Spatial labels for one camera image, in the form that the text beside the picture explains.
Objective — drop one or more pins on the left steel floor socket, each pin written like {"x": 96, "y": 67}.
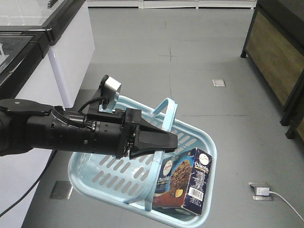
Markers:
{"x": 62, "y": 190}

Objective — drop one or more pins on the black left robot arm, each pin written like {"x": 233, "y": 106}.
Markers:
{"x": 25, "y": 125}

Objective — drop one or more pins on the dark blue cookie box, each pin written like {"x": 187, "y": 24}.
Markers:
{"x": 182, "y": 182}

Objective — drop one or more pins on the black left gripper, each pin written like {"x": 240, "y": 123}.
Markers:
{"x": 112, "y": 134}

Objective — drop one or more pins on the near wooden produce stand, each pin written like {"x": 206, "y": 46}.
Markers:
{"x": 296, "y": 130}

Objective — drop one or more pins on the white shelf base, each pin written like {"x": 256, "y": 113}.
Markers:
{"x": 164, "y": 4}

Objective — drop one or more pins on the right open floor socket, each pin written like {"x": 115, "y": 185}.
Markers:
{"x": 260, "y": 198}

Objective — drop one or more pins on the white power adapter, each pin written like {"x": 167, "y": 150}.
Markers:
{"x": 262, "y": 191}

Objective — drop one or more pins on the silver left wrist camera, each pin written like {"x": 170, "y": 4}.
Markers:
{"x": 108, "y": 88}

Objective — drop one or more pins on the far wooden produce stand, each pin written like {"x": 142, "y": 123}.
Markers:
{"x": 275, "y": 44}

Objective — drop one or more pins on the far white chest freezer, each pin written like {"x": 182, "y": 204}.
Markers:
{"x": 67, "y": 26}

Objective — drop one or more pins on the wooden produce stand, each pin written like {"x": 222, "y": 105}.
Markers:
{"x": 275, "y": 44}
{"x": 296, "y": 130}

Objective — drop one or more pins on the far steel floor socket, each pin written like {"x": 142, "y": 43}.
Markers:
{"x": 218, "y": 83}

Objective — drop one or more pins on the steel floor socket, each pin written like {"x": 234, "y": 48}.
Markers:
{"x": 218, "y": 83}
{"x": 62, "y": 190}

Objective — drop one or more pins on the light blue shopping basket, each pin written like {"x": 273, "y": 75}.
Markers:
{"x": 130, "y": 183}

